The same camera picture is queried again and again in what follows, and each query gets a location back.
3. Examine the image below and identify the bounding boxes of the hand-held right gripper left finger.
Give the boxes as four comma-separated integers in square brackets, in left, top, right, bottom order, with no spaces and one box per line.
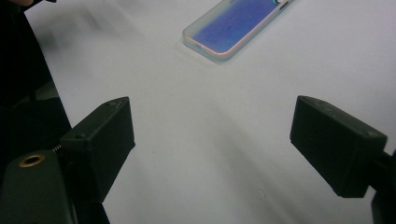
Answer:
[59,96,136,203]

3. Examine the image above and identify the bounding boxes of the translucent iridescent phone case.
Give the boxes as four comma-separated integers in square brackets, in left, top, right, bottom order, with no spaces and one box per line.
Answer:
[181,0,296,63]

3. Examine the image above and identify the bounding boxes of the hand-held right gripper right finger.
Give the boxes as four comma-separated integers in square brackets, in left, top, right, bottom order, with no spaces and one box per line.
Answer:
[289,94,389,199]

